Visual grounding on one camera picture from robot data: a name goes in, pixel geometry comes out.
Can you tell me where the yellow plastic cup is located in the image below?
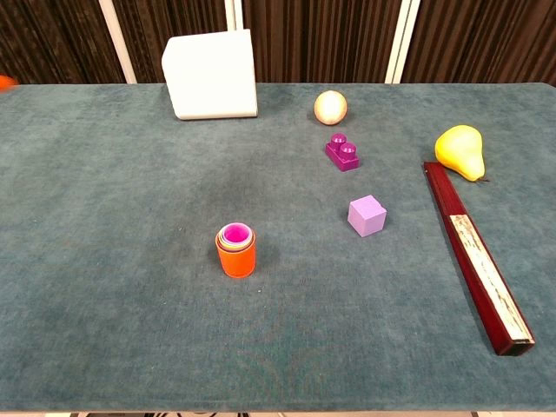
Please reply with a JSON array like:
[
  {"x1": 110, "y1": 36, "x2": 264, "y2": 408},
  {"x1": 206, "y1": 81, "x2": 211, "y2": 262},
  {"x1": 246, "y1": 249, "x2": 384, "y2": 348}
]
[{"x1": 218, "y1": 223, "x2": 255, "y2": 252}]

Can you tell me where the white box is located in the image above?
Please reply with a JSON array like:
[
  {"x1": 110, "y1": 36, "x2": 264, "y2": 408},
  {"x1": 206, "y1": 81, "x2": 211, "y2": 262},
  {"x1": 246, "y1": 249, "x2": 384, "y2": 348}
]
[{"x1": 161, "y1": 28, "x2": 259, "y2": 121}]

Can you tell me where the orange plastic cup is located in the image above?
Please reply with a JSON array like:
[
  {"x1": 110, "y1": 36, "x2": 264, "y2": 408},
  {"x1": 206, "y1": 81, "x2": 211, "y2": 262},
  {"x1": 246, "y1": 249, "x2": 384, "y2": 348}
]
[{"x1": 215, "y1": 222, "x2": 257, "y2": 279}]

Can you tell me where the beige egg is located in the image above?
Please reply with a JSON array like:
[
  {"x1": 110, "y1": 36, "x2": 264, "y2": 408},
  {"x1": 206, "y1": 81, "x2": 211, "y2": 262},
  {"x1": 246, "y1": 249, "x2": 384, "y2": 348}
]
[{"x1": 314, "y1": 89, "x2": 348, "y2": 127}]

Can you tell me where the purple two-stud toy brick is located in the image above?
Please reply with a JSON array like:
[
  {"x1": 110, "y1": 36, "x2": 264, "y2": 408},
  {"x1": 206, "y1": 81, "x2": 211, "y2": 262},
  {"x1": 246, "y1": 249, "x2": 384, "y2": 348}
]
[{"x1": 324, "y1": 132, "x2": 361, "y2": 173}]

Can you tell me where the teal carpet table mat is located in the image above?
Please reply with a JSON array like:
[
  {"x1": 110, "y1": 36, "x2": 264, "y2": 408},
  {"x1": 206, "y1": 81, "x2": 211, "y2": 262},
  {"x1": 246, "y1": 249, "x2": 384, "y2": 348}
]
[{"x1": 0, "y1": 82, "x2": 556, "y2": 413}]

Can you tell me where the lavender cube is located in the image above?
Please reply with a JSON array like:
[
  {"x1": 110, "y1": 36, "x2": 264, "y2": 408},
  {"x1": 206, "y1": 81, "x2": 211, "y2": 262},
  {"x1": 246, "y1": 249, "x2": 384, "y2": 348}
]
[{"x1": 347, "y1": 195, "x2": 388, "y2": 238}]

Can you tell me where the yellow toy pear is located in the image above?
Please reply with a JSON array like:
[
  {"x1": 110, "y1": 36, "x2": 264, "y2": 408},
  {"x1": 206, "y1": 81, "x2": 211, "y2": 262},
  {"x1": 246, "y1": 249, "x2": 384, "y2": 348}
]
[{"x1": 434, "y1": 124, "x2": 487, "y2": 182}]

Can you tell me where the white partition post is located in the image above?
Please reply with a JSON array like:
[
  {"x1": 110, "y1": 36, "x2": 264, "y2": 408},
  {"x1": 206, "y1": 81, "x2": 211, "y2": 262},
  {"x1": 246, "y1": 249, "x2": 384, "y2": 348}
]
[
  {"x1": 384, "y1": 0, "x2": 421, "y2": 84},
  {"x1": 97, "y1": 0, "x2": 138, "y2": 84},
  {"x1": 224, "y1": 0, "x2": 244, "y2": 34}
]

